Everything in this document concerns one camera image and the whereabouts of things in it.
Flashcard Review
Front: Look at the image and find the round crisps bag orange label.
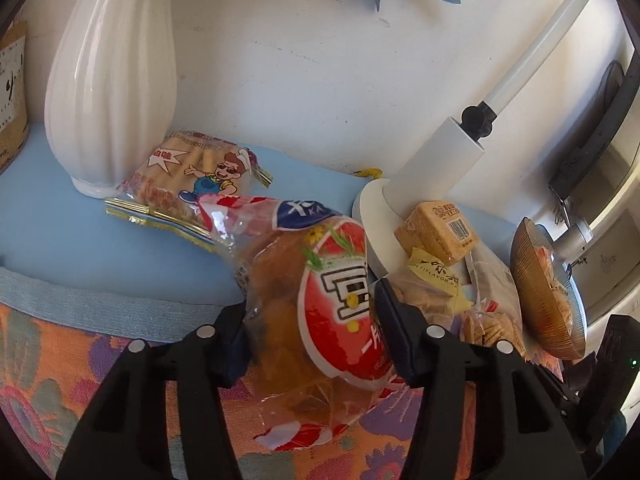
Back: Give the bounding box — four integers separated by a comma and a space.
459, 310, 526, 356

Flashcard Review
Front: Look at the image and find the white lamp post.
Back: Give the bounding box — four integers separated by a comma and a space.
352, 0, 589, 278

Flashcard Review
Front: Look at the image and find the white ribbed vase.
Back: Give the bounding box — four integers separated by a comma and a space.
44, 0, 177, 198

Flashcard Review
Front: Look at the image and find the cartoon boy biscuit packet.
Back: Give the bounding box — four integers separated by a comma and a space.
104, 131, 272, 252

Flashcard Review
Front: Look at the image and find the brown ribbed glass bowl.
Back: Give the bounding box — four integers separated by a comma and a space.
510, 218, 587, 361

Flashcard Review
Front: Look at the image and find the large clear bread bag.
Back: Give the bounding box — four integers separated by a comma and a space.
465, 242, 523, 330

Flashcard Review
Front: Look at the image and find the floral woven table mat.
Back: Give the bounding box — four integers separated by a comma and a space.
1, 269, 422, 479

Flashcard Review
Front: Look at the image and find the tan rice cake bar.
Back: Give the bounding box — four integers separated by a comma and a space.
394, 200, 480, 264

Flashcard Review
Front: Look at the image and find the yellow label snack packet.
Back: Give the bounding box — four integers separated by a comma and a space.
386, 248, 473, 330

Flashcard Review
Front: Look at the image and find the bamboo pen holder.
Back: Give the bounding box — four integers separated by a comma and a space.
0, 21, 29, 172

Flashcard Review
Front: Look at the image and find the red guoba crisps bag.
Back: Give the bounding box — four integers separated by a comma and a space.
198, 194, 394, 451

